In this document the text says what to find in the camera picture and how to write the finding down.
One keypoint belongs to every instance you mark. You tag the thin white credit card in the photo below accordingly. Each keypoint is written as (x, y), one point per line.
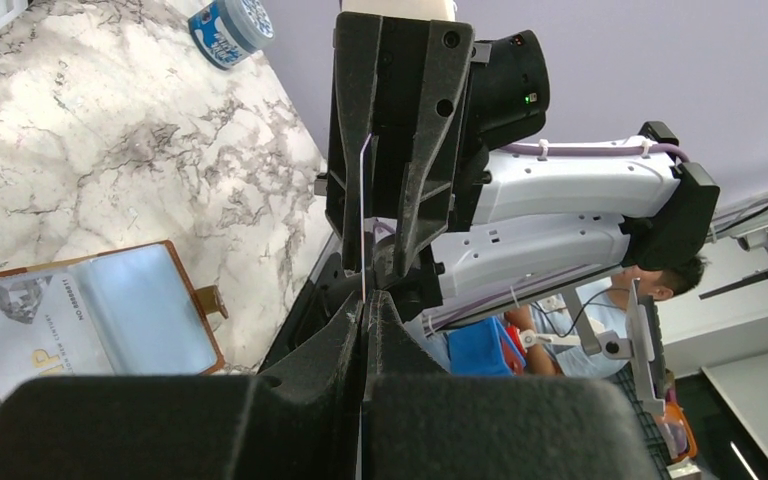
(362, 216)

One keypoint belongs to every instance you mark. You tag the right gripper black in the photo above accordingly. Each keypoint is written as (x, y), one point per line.
(509, 95)

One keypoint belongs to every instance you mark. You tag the brown leather card holder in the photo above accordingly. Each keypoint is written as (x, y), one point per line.
(131, 311)

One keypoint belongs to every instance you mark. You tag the person in background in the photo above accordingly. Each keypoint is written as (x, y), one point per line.
(604, 301)

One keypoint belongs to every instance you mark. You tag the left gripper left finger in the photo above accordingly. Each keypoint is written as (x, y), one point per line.
(298, 419)

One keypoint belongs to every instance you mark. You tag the silver vip card in holder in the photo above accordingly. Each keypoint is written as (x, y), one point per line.
(46, 329)

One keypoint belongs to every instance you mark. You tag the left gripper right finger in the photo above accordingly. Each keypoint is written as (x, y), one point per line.
(420, 422)

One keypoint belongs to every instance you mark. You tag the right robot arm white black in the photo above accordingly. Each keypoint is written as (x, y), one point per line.
(532, 217)

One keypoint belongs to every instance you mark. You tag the blue white small jar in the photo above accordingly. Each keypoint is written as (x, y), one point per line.
(226, 32)

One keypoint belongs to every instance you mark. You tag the blue box in background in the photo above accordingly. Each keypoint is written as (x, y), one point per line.
(485, 348)

